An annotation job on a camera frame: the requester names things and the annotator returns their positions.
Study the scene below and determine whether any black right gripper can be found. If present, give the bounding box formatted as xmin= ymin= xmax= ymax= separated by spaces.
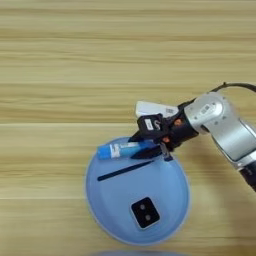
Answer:
xmin=127 ymin=103 xmax=200 ymax=162

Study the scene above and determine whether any blue glue stick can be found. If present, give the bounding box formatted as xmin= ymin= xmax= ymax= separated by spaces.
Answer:
xmin=96 ymin=139 xmax=156 ymax=161

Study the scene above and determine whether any white remote control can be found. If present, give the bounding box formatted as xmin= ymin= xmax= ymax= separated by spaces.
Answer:
xmin=134 ymin=100 xmax=180 ymax=120

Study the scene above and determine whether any black square device white rim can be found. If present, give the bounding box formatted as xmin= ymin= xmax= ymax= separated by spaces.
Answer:
xmin=130 ymin=196 xmax=161 ymax=231

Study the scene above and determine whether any black pen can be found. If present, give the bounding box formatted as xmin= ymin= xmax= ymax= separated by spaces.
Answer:
xmin=96 ymin=160 xmax=155 ymax=182

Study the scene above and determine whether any light blue round plate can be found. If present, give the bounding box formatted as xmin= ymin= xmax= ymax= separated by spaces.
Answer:
xmin=84 ymin=136 xmax=192 ymax=247

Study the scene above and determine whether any pale blue curved object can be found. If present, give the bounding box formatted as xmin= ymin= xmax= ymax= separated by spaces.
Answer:
xmin=89 ymin=250 xmax=189 ymax=256

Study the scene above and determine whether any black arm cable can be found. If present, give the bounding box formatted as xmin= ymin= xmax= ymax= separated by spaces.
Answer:
xmin=207 ymin=81 xmax=256 ymax=95

